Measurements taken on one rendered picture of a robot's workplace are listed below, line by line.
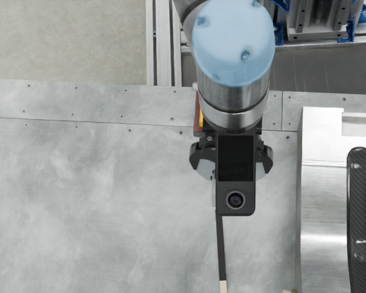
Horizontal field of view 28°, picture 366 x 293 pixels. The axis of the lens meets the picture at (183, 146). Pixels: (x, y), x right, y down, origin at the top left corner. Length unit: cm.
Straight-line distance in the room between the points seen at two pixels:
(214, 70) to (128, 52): 151
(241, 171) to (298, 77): 108
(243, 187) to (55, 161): 44
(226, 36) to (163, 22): 129
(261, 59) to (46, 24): 165
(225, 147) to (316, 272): 26
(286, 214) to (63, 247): 34
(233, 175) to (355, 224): 28
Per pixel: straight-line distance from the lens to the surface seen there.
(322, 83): 189
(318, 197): 105
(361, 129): 112
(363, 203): 106
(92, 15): 227
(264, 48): 67
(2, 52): 227
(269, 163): 90
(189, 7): 72
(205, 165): 92
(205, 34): 67
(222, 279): 109
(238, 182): 83
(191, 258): 111
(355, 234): 105
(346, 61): 193
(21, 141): 121
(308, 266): 101
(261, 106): 77
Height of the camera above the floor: 187
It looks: 67 degrees down
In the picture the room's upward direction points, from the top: 8 degrees counter-clockwise
